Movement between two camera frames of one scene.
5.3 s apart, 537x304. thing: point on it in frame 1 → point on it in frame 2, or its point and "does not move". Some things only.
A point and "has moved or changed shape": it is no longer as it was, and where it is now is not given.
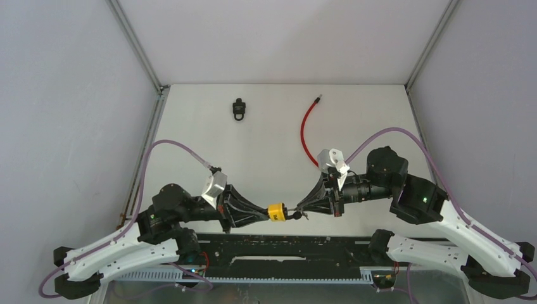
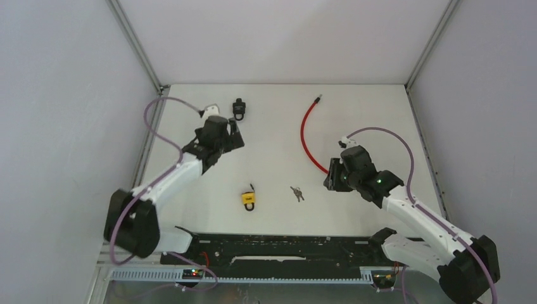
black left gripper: x=232 y=197 → x=233 y=140
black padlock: x=239 y=109 does not move
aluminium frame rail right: x=448 y=12 does not move
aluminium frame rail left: x=141 y=53 does not move
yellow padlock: x=277 y=212 has moved or changed shape
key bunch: x=297 y=215 → x=297 y=192
